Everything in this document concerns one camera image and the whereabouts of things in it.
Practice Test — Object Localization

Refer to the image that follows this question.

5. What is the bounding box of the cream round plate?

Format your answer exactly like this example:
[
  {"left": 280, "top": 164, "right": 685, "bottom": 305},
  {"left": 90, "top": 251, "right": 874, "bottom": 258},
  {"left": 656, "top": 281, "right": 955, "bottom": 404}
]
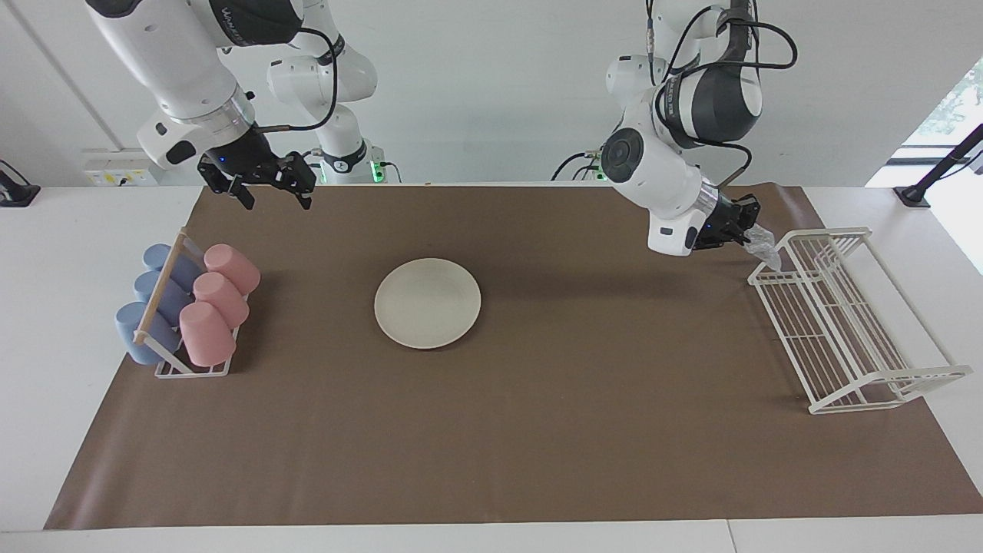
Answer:
[{"left": 374, "top": 258, "right": 482, "bottom": 350}]

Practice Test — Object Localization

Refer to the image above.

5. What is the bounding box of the pink plastic cup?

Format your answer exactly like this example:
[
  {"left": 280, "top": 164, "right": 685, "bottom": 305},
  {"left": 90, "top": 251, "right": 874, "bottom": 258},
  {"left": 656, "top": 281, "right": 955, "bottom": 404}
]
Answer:
[
  {"left": 204, "top": 243, "right": 261, "bottom": 296},
  {"left": 179, "top": 301, "right": 237, "bottom": 368},
  {"left": 193, "top": 272, "right": 250, "bottom": 329}
]

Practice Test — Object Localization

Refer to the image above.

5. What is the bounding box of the white power strip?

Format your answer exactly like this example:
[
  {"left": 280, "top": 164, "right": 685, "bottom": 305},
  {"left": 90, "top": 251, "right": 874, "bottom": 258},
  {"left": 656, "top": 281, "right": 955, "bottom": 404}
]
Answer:
[{"left": 83, "top": 148, "right": 164, "bottom": 187}]

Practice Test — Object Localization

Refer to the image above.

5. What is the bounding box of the white cup rack wooden rod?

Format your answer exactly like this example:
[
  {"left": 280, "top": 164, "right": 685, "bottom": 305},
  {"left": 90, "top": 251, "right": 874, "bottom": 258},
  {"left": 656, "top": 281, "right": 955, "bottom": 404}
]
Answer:
[{"left": 133, "top": 227, "right": 250, "bottom": 379}]

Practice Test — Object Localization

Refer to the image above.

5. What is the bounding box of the brown table mat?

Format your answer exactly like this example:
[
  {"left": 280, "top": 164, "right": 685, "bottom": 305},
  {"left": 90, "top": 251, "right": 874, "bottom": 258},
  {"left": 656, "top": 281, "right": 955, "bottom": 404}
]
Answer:
[{"left": 44, "top": 184, "right": 983, "bottom": 531}]

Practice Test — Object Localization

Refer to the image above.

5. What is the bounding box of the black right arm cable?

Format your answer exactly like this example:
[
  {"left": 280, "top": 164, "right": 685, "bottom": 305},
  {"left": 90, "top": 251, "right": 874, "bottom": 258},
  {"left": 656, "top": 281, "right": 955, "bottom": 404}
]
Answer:
[{"left": 253, "top": 27, "right": 340, "bottom": 133}]

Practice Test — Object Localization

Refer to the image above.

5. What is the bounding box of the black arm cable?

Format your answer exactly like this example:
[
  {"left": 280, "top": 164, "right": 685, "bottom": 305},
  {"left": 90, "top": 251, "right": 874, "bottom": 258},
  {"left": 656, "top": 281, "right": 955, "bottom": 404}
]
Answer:
[
  {"left": 645, "top": 0, "right": 799, "bottom": 189},
  {"left": 253, "top": 27, "right": 340, "bottom": 133}
]

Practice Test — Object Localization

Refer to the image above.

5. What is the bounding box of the white wire dish rack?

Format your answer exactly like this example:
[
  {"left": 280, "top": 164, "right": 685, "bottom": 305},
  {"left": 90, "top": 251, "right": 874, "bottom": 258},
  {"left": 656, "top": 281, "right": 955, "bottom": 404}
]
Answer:
[{"left": 747, "top": 226, "right": 973, "bottom": 416}]

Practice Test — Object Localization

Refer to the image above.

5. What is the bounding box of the black left base cable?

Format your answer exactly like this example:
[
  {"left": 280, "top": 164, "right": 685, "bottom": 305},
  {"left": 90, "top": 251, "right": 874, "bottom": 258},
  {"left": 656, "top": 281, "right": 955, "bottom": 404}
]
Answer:
[{"left": 553, "top": 150, "right": 615, "bottom": 183}]

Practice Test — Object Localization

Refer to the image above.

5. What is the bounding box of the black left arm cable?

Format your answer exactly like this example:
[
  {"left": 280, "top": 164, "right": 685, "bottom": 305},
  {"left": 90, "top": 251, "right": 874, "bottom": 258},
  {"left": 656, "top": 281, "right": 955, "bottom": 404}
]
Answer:
[{"left": 645, "top": 0, "right": 799, "bottom": 189}]

